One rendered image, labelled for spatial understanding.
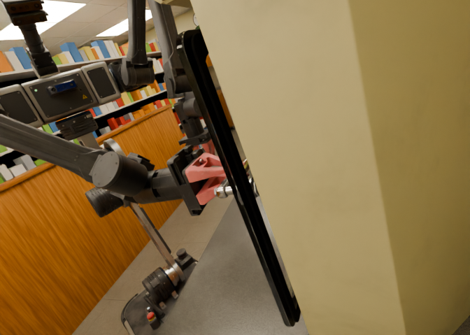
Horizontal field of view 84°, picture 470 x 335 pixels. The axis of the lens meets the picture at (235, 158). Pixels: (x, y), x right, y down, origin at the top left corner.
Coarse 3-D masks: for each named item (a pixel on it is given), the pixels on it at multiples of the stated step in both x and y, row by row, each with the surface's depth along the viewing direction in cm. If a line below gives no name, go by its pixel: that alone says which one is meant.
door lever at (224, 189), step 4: (224, 180) 36; (220, 184) 35; (224, 184) 35; (228, 184) 35; (216, 188) 35; (220, 188) 34; (224, 188) 34; (228, 188) 34; (216, 192) 35; (220, 192) 34; (224, 192) 34; (228, 192) 34; (232, 192) 34; (216, 196) 35; (220, 196) 35; (224, 196) 34
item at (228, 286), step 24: (240, 216) 77; (216, 240) 70; (240, 240) 67; (216, 264) 61; (240, 264) 59; (192, 288) 57; (216, 288) 55; (240, 288) 53; (264, 288) 51; (192, 312) 51; (216, 312) 49; (240, 312) 48; (264, 312) 46
